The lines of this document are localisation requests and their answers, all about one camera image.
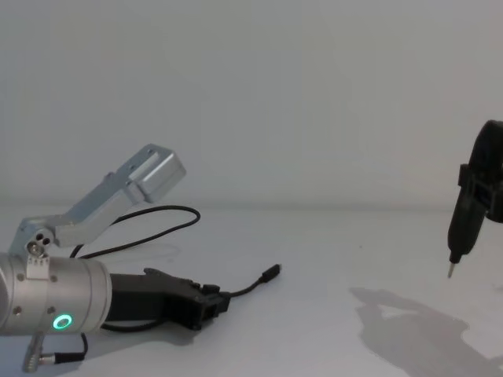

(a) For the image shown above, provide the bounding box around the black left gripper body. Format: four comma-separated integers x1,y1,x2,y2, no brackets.
101,268,204,331

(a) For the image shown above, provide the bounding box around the white table cloth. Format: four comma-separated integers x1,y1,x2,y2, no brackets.
0,200,503,377

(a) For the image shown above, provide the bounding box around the black cable with small plug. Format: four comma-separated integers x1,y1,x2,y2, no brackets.
100,263,283,331

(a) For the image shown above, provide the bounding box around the thin black looped cable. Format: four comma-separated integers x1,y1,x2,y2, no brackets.
72,205,200,261

